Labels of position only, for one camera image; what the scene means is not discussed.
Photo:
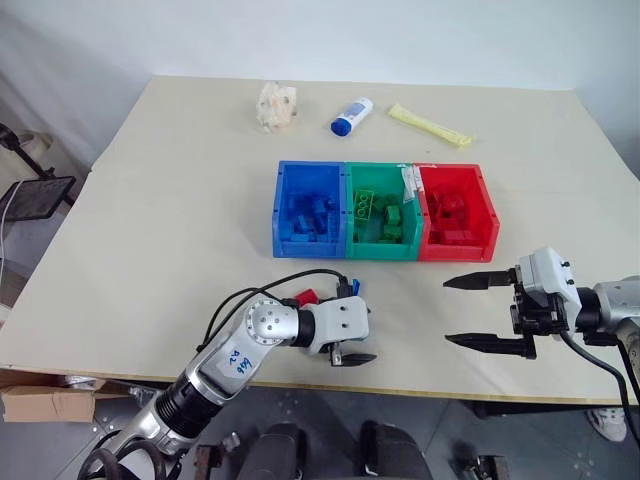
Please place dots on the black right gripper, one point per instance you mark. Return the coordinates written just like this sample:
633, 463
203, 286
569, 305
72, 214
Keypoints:
531, 315

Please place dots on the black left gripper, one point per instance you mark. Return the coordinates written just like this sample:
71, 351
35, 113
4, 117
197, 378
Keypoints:
334, 350

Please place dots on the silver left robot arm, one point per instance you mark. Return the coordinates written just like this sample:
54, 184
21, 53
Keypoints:
225, 367

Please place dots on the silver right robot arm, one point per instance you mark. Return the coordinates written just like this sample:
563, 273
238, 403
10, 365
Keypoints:
612, 305

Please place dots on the loose blue block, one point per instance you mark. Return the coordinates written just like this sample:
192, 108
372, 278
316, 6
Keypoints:
356, 287

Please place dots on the loose red block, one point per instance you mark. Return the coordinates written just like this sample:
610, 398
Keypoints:
306, 297

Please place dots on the dark rounded shape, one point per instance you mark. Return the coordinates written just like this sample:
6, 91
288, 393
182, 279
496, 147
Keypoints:
272, 452
395, 452

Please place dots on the red plastic bin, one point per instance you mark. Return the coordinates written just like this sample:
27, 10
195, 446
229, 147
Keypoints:
482, 210

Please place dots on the green plastic bin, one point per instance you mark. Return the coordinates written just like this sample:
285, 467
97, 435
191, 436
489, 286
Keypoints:
411, 235

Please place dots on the small red block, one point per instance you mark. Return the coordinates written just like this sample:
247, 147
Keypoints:
454, 204

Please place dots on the small green block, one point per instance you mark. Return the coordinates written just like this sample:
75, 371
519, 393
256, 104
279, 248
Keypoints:
393, 215
391, 234

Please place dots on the small blue block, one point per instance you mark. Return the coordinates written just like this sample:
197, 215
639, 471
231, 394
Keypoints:
320, 207
303, 225

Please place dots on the white paper label tag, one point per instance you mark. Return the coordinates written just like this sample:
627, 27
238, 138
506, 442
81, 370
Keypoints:
411, 182

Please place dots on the large green studded brick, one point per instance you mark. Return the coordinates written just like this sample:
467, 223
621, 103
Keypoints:
363, 205

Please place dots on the white shoe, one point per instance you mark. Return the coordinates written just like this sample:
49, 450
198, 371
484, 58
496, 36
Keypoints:
609, 424

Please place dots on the blue plastic bin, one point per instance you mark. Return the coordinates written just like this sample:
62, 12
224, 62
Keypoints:
286, 200

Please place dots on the white tube with blue cap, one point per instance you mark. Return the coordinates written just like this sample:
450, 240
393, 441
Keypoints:
352, 116

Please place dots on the crumpled white plastic bag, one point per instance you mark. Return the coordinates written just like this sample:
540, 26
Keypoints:
276, 107

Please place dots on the brown cardboard box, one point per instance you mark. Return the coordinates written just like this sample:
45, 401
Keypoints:
47, 402

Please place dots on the black tablet on stand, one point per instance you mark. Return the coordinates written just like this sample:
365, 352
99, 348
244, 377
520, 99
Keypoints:
37, 197

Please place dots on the black tripod stand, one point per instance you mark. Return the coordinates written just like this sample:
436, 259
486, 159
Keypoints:
27, 155

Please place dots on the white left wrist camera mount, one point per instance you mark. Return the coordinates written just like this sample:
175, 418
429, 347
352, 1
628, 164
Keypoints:
340, 320

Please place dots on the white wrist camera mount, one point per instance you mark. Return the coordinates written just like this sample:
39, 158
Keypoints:
340, 320
545, 277

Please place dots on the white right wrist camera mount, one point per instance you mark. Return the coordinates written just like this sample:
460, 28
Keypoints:
545, 277

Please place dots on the metal table bracket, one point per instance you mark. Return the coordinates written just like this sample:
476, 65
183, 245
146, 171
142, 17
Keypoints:
145, 392

